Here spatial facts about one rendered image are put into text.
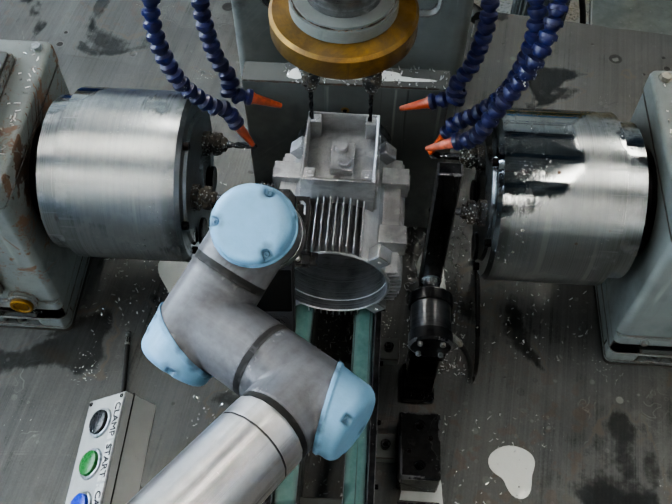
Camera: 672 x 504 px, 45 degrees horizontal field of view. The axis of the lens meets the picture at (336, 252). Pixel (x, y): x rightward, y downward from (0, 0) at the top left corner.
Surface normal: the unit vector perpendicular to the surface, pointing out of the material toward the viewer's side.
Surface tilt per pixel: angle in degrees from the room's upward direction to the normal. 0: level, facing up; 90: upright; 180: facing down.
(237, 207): 30
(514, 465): 0
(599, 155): 9
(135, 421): 52
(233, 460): 19
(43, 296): 90
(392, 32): 0
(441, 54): 90
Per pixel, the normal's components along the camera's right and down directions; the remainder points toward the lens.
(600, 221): -0.05, 0.30
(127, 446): 0.79, -0.29
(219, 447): 0.06, -0.74
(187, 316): -0.29, -0.21
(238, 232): -0.04, -0.05
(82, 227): -0.07, 0.64
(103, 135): -0.01, -0.34
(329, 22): 0.00, -0.55
